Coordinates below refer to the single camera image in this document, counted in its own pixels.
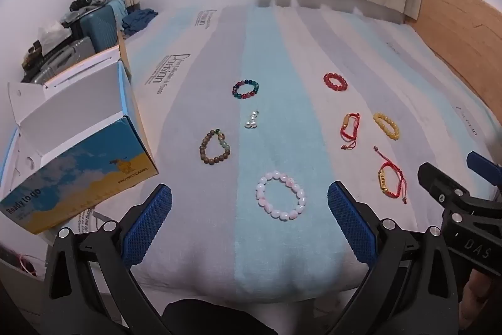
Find person's right hand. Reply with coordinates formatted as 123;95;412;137
461;268;502;325

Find red bead bracelet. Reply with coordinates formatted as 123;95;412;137
323;72;348;91

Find pink bead bracelet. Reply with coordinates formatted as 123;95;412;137
256;171;307;220

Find blue and yellow cardboard box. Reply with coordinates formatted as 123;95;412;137
0;46;159;235

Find wooden headboard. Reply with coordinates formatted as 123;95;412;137
406;0;502;120

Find teal suitcase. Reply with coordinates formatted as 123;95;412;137
80;3;118;55

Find yellow bead bracelet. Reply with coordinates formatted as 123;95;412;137
372;112;401;142

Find light blue towel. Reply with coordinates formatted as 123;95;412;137
108;0;128;19

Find white crumpled paper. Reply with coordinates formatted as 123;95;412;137
37;21;73;45

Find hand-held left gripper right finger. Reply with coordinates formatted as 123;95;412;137
327;181;461;335

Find striped blanket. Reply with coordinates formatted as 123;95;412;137
90;1;502;304

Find grey suitcase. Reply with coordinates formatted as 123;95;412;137
21;37;97;84

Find dark blue clothes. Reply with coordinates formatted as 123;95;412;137
121;8;158;36

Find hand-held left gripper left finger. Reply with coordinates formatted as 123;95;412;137
43;184;173;335

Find multicolour bead bracelet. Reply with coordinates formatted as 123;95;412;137
232;78;259;101

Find wooden bead bracelet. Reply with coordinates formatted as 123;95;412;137
199;129;232;165

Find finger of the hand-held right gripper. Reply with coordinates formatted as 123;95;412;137
467;151;502;188
418;162;471;211

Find red cord bracelet gold charm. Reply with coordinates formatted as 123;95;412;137
372;146;409;205

